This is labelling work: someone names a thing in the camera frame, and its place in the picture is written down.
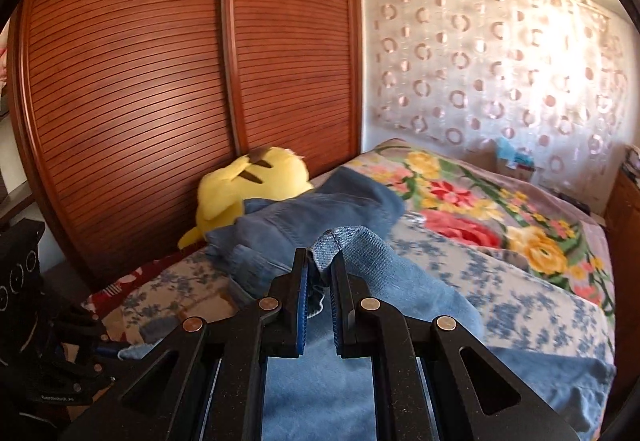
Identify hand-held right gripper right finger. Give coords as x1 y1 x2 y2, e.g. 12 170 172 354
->
330 258 581 441

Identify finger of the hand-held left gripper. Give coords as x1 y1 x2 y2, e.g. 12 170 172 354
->
50 308 112 346
60 346 126 396

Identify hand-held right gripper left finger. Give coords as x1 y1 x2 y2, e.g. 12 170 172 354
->
60 248 311 441

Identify light blue jeans pants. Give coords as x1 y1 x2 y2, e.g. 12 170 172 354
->
117 226 616 441

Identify dark blue jeans pants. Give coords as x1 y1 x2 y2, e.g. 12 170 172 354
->
205 167 406 272

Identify red patterned cloth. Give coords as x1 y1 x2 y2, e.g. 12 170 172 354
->
82 271 146 312

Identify yellow plush toy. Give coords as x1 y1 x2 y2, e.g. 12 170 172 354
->
177 146 315 251

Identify blue floral bedsheet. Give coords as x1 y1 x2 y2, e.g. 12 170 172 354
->
82 216 616 362

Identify cardboard box with blue cloth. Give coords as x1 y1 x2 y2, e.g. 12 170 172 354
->
495 138 538 182

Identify brown slatted wooden wardrobe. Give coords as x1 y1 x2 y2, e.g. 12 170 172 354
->
7 0 362 292

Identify sheer circle-patterned curtain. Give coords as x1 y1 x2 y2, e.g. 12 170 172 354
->
361 0 631 186

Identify long wooden sideboard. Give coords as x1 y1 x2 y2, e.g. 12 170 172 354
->
602 146 640 232

